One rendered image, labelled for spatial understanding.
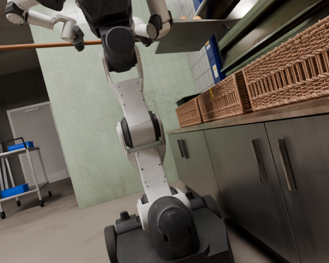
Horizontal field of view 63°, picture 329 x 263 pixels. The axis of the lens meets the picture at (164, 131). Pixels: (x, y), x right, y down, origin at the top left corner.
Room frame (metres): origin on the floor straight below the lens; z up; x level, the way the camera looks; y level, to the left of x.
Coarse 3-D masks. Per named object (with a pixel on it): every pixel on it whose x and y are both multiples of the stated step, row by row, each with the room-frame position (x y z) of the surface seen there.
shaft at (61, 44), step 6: (54, 42) 1.70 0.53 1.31; (60, 42) 1.71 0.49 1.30; (66, 42) 1.71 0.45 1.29; (84, 42) 1.73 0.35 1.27; (90, 42) 1.73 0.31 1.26; (96, 42) 1.74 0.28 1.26; (0, 48) 1.65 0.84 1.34; (6, 48) 1.65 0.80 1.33; (12, 48) 1.66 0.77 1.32; (18, 48) 1.67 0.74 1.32; (24, 48) 1.68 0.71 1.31; (30, 48) 1.68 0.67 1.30; (36, 48) 1.69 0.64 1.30
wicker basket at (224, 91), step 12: (240, 72) 0.98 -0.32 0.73; (228, 84) 1.04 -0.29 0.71; (240, 84) 0.99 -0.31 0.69; (204, 96) 1.38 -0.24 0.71; (216, 96) 1.21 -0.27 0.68; (228, 96) 1.54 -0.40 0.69; (240, 96) 0.98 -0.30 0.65; (204, 108) 1.45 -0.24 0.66; (216, 108) 1.27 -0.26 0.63; (228, 108) 1.11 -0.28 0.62; (240, 108) 1.00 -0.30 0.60; (204, 120) 1.51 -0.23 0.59
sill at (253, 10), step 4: (260, 0) 1.53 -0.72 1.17; (264, 0) 1.50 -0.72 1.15; (256, 4) 1.58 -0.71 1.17; (260, 4) 1.54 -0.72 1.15; (252, 8) 1.63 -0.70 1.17; (256, 8) 1.59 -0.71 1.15; (248, 12) 1.68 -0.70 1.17; (252, 12) 1.64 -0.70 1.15; (244, 16) 1.74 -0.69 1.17; (248, 16) 1.69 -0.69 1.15; (240, 20) 1.80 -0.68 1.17; (244, 20) 1.75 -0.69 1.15; (236, 24) 1.86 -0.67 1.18; (240, 24) 1.81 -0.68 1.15; (232, 28) 1.93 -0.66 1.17; (236, 28) 1.88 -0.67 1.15; (228, 32) 2.01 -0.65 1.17; (232, 32) 1.94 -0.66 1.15; (228, 36) 2.02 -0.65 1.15; (220, 40) 2.17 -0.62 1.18; (224, 40) 2.11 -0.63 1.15; (220, 44) 2.19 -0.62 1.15
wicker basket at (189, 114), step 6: (186, 102) 1.75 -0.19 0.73; (192, 102) 1.62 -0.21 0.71; (180, 108) 1.93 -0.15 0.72; (186, 108) 1.78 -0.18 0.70; (192, 108) 1.65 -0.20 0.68; (198, 108) 1.56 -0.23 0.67; (180, 114) 1.98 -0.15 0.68; (186, 114) 1.83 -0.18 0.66; (192, 114) 1.69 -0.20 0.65; (198, 114) 1.56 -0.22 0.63; (180, 120) 2.04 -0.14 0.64; (186, 120) 1.85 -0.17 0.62; (192, 120) 1.73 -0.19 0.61; (198, 120) 1.60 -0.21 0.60; (180, 126) 2.08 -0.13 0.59; (186, 126) 1.91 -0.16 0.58
